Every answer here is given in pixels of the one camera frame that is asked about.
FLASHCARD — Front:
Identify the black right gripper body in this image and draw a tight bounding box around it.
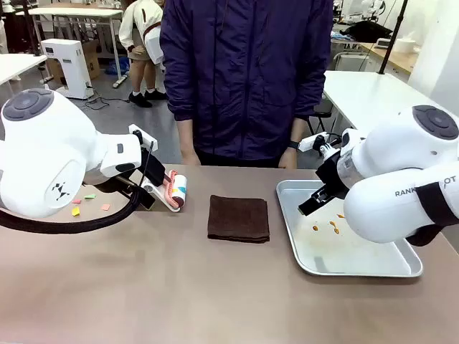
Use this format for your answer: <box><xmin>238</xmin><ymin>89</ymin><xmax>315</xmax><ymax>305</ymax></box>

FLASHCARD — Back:
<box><xmin>314</xmin><ymin>152</ymin><xmax>354</xmax><ymax>200</ymax></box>

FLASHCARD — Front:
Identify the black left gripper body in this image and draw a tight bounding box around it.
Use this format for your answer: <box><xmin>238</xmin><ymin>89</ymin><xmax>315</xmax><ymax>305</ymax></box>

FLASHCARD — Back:
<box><xmin>140</xmin><ymin>148</ymin><xmax>167</xmax><ymax>187</ymax></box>

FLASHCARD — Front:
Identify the pink lint roller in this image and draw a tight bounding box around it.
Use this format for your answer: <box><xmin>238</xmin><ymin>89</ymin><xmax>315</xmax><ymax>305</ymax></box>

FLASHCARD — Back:
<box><xmin>163</xmin><ymin>168</ymin><xmax>189</xmax><ymax>210</ymax></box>

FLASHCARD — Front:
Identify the dark brown towel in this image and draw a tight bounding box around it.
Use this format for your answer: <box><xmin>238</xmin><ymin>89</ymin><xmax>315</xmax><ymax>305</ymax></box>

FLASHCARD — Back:
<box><xmin>207</xmin><ymin>194</ymin><xmax>270</xmax><ymax>244</ymax></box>

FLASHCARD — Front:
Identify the person's left forearm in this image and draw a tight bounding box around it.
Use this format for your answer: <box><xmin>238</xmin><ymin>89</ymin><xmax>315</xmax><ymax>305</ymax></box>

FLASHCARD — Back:
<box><xmin>288</xmin><ymin>116</ymin><xmax>309</xmax><ymax>144</ymax></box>

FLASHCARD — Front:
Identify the person's right forearm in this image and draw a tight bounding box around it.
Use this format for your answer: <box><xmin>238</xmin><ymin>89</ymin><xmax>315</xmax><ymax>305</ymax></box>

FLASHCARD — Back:
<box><xmin>176</xmin><ymin>117</ymin><xmax>197</xmax><ymax>153</ymax></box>

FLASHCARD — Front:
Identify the person's right hand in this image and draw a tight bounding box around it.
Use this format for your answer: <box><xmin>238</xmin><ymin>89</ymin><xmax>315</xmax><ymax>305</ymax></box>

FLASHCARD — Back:
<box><xmin>180</xmin><ymin>148</ymin><xmax>202</xmax><ymax>166</ymax></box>

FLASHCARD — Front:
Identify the person's left hand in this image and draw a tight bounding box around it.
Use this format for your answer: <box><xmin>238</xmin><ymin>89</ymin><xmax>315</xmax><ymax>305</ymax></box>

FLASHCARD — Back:
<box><xmin>278</xmin><ymin>148</ymin><xmax>299</xmax><ymax>170</ymax></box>

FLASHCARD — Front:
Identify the white folded roller stand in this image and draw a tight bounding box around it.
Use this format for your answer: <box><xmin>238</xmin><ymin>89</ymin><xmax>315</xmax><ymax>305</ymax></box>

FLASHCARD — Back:
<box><xmin>140</xmin><ymin>182</ymin><xmax>184</xmax><ymax>214</ymax></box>

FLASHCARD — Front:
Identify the black chair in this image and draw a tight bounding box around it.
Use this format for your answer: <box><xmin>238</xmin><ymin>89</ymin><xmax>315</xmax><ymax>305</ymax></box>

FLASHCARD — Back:
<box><xmin>307</xmin><ymin>98</ymin><xmax>336</xmax><ymax>134</ymax></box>

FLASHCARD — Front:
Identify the silver metal tray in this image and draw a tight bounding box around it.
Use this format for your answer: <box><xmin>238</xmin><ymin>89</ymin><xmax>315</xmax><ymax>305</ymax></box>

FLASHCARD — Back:
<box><xmin>275</xmin><ymin>178</ymin><xmax>424</xmax><ymax>278</ymax></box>

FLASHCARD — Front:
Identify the large white side table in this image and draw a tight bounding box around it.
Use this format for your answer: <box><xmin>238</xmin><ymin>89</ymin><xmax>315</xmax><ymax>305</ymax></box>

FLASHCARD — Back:
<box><xmin>322</xmin><ymin>70</ymin><xmax>459</xmax><ymax>130</ymax></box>

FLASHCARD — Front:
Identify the blue plastic bag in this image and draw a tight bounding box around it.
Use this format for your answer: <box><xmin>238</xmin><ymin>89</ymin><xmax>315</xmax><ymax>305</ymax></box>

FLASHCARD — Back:
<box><xmin>105</xmin><ymin>55</ymin><xmax>130</xmax><ymax>76</ymax></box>

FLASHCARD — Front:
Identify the brown cardboard box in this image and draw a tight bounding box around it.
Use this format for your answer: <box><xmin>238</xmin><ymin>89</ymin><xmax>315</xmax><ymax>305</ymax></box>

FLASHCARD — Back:
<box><xmin>45</xmin><ymin>39</ymin><xmax>102</xmax><ymax>82</ymax></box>

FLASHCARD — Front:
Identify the person's purple jacket torso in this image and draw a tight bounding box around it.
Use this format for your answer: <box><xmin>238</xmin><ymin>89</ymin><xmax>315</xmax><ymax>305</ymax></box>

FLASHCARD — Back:
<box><xmin>159</xmin><ymin>0</ymin><xmax>335</xmax><ymax>168</ymax></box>

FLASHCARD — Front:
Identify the white floor-standing machine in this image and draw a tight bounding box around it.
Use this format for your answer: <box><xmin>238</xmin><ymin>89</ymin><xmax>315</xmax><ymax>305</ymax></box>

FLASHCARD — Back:
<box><xmin>40</xmin><ymin>38</ymin><xmax>95</xmax><ymax>100</ymax></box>

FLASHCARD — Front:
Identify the wooden top counter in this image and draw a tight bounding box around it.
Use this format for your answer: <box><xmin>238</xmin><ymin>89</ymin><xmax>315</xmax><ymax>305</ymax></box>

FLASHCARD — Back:
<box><xmin>358</xmin><ymin>42</ymin><xmax>420</xmax><ymax>75</ymax></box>

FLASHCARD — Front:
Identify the bystander in white jacket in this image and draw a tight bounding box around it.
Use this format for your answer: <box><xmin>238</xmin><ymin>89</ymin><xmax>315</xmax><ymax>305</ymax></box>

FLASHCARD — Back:
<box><xmin>118</xmin><ymin>0</ymin><xmax>168</xmax><ymax>109</ymax></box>

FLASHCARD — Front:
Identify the black cloth heap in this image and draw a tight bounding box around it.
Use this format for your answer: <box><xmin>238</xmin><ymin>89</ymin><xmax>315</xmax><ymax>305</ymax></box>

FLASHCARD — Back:
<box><xmin>340</xmin><ymin>20</ymin><xmax>394</xmax><ymax>43</ymax></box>

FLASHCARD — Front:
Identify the white paper roll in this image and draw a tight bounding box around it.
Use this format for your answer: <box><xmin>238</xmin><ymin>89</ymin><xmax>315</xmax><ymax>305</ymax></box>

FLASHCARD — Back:
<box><xmin>394</xmin><ymin>32</ymin><xmax>418</xmax><ymax>54</ymax></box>

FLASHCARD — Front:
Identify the black vertical pole stand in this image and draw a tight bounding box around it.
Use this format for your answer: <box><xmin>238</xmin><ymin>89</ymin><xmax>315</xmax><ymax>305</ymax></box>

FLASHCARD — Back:
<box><xmin>378</xmin><ymin>0</ymin><xmax>410</xmax><ymax>75</ymax></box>

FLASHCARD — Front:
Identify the white table with round corner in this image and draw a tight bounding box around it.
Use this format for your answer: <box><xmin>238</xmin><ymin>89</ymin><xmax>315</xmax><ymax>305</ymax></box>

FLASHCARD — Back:
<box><xmin>0</xmin><ymin>53</ymin><xmax>48</xmax><ymax>87</ymax></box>

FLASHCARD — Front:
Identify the white long-legged background table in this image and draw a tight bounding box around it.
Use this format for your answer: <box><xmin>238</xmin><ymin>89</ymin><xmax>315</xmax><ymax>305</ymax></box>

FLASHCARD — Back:
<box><xmin>27</xmin><ymin>6</ymin><xmax>125</xmax><ymax>89</ymax></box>

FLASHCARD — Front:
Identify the black tripod stand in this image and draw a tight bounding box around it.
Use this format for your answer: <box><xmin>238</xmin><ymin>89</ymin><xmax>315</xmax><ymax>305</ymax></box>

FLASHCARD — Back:
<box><xmin>21</xmin><ymin>0</ymin><xmax>47</xmax><ymax>58</ymax></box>

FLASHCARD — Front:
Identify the black left arm cable bundle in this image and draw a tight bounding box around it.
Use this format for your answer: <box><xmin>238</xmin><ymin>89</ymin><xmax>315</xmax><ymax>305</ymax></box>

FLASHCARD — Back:
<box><xmin>0</xmin><ymin>175</ymin><xmax>145</xmax><ymax>234</ymax></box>

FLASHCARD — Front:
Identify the black floor cable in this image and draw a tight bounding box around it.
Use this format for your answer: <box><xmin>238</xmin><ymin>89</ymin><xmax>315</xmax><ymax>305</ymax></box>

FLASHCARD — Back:
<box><xmin>84</xmin><ymin>93</ymin><xmax>131</xmax><ymax>110</ymax></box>

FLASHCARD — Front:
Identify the black right arm cable sleeve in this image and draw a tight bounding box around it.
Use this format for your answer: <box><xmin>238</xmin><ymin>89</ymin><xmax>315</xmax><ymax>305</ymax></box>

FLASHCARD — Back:
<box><xmin>407</xmin><ymin>181</ymin><xmax>459</xmax><ymax>248</ymax></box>

